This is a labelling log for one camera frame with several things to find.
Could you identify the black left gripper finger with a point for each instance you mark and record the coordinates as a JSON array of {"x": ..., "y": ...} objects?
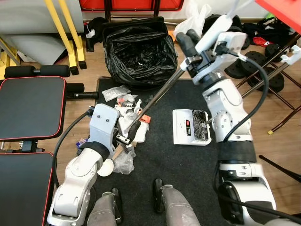
[{"x": 134, "y": 130}]

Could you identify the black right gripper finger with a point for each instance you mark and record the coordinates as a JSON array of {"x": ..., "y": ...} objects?
[
  {"x": 185, "y": 44},
  {"x": 194, "y": 36}
]

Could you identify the chrome broom with white grip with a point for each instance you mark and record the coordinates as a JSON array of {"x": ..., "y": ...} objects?
[{"x": 211, "y": 35}]

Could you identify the white plastic dustpan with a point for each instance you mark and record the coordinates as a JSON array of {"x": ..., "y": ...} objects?
[{"x": 181, "y": 134}]

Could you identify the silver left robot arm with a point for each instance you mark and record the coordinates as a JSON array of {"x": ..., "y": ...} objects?
[{"x": 77, "y": 183}]

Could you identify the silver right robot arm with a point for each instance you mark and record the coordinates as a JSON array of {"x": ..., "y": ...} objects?
[{"x": 225, "y": 108}]

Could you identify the white plastic packaging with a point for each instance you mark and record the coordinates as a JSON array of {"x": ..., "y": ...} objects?
[{"x": 141, "y": 134}]

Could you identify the brown cardboard piece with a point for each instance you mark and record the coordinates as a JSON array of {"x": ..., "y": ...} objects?
[{"x": 120, "y": 151}]

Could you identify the orange paper packet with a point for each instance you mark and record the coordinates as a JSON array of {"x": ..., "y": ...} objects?
[{"x": 145, "y": 119}]

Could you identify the white plastic bag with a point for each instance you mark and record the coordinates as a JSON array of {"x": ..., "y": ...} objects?
[{"x": 195, "y": 19}]

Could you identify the red snack packet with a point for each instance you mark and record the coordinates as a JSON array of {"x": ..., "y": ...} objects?
[{"x": 124, "y": 100}]

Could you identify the white card blue print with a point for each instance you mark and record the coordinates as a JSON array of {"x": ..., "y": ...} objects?
[{"x": 83, "y": 141}]

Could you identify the crumpled clear plastic film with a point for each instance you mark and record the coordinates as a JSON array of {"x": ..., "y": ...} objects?
[{"x": 115, "y": 93}]

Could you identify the black garbage bag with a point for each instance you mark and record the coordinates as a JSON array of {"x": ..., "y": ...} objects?
[{"x": 141, "y": 56}]

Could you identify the black weight plate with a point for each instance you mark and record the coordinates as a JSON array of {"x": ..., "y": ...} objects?
[
  {"x": 275, "y": 82},
  {"x": 254, "y": 59}
]

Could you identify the black foam bench roller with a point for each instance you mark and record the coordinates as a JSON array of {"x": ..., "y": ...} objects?
[
  {"x": 28, "y": 71},
  {"x": 75, "y": 88}
]

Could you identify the grey left robot leg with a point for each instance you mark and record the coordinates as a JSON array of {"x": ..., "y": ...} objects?
[{"x": 103, "y": 212}]

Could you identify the grey robot leg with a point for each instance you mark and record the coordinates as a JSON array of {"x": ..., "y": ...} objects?
[
  {"x": 176, "y": 209},
  {"x": 103, "y": 212}
]

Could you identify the pile of dark clothes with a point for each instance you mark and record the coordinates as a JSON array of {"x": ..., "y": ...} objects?
[{"x": 277, "y": 30}]

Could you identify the grey right robot leg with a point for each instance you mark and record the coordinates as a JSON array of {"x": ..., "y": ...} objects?
[{"x": 176, "y": 209}]

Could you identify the red table with brown legs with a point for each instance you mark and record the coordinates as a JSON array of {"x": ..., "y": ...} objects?
[{"x": 282, "y": 12}]

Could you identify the short black bench pad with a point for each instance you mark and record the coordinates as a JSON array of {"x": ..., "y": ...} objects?
[{"x": 30, "y": 108}]

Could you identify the long black bench pad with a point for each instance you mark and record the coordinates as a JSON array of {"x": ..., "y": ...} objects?
[{"x": 23, "y": 188}]

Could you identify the grey cushion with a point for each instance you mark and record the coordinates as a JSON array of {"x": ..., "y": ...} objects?
[{"x": 28, "y": 12}]

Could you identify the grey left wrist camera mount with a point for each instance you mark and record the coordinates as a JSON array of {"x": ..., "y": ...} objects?
[{"x": 103, "y": 125}]

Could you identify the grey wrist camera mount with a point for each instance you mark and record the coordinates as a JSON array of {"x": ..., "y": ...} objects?
[
  {"x": 103, "y": 125},
  {"x": 230, "y": 42}
]

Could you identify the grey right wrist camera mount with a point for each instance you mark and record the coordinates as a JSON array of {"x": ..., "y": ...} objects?
[{"x": 230, "y": 42}]

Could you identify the red folded table brown frame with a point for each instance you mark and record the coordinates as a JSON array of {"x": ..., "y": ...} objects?
[{"x": 131, "y": 4}]

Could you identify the yellow tube frame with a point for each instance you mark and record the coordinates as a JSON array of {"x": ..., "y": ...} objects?
[{"x": 73, "y": 61}]

